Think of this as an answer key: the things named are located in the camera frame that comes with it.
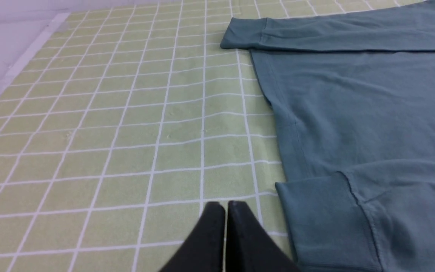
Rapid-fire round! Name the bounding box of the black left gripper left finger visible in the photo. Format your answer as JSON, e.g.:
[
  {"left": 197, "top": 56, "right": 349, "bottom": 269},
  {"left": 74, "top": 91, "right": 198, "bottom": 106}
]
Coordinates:
[{"left": 160, "top": 202, "right": 226, "bottom": 272}]

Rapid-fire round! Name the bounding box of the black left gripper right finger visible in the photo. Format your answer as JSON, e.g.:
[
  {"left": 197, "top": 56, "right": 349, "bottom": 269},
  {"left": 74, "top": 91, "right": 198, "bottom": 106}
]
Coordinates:
[{"left": 225, "top": 200, "right": 300, "bottom": 272}]

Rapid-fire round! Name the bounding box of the green long-sleeve top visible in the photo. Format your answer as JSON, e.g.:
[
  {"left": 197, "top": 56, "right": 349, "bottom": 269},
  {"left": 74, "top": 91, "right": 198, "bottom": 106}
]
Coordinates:
[{"left": 221, "top": 0, "right": 435, "bottom": 272}]

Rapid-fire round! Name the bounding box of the green checked tablecloth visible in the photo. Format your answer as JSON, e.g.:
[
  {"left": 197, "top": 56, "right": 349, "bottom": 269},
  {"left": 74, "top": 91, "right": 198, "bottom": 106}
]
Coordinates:
[{"left": 0, "top": 0, "right": 412, "bottom": 272}]

